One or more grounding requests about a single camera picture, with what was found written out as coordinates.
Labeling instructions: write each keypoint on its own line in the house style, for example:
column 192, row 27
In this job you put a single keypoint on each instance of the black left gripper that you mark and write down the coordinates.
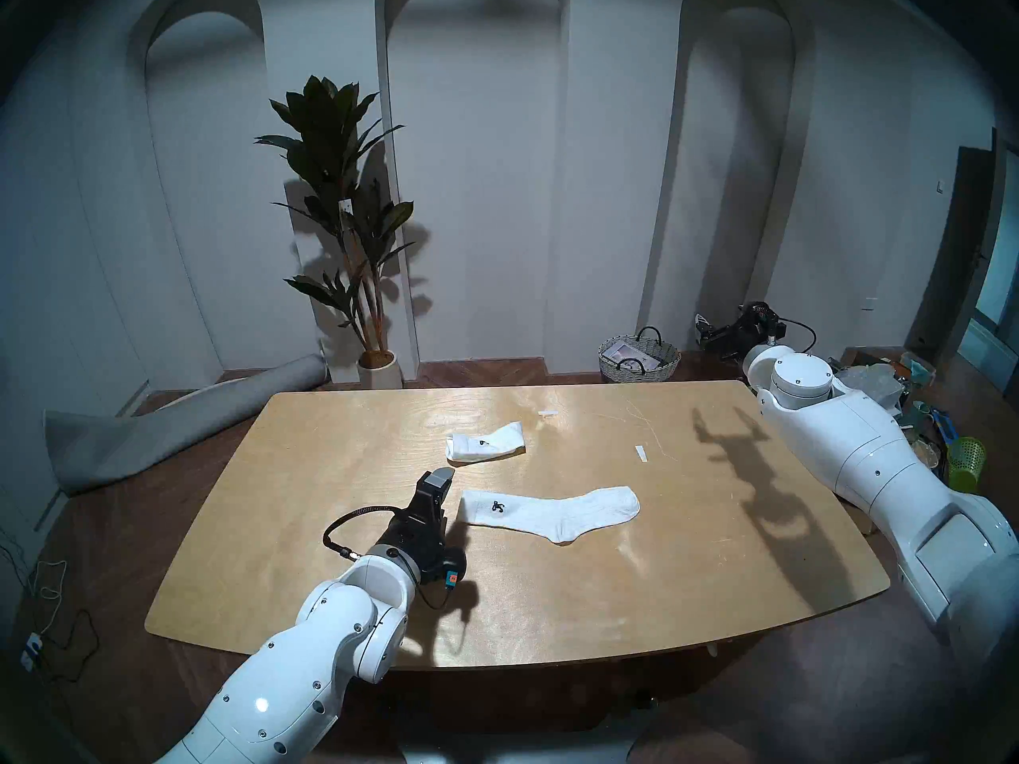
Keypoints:
column 426, row 539

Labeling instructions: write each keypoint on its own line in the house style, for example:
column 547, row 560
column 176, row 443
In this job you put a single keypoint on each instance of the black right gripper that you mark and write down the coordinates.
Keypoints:
column 752, row 329

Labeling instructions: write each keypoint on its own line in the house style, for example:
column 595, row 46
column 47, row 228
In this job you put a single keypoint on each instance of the white sock with black logo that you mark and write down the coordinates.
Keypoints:
column 486, row 444
column 557, row 512

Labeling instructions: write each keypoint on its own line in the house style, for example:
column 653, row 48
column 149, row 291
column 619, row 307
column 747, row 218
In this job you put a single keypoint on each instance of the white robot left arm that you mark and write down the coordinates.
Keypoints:
column 318, row 659

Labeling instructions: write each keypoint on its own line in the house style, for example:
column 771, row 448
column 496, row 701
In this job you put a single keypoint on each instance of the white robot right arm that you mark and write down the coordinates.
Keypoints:
column 868, row 452

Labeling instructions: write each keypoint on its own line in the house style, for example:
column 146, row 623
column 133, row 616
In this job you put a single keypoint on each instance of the magazine in basket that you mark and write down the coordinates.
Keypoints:
column 633, row 356

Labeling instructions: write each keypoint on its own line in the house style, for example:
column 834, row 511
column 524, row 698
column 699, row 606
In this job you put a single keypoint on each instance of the white plant pot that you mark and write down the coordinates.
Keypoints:
column 380, row 372

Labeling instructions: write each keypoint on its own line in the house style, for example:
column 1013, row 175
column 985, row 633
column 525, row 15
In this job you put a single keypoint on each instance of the clear plastic bag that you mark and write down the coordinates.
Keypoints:
column 876, row 380

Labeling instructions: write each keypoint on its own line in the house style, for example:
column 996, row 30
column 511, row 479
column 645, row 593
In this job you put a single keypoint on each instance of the dark door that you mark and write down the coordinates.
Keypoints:
column 951, row 253

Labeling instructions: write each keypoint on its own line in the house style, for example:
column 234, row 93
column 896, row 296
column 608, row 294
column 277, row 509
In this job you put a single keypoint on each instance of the blue flat box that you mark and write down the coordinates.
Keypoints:
column 944, row 426

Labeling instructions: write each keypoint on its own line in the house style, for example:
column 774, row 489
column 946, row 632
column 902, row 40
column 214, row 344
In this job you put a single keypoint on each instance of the rolled grey carpet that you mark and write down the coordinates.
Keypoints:
column 159, row 428

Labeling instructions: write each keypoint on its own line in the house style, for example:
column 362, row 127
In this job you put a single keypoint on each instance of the green plastic basket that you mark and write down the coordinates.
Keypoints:
column 966, row 464

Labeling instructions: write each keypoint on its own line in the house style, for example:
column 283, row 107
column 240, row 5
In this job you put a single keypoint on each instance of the tall green leafy plant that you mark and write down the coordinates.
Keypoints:
column 334, row 157

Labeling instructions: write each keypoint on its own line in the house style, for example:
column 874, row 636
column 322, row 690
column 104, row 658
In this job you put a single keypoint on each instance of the white power strip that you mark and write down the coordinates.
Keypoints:
column 30, row 651

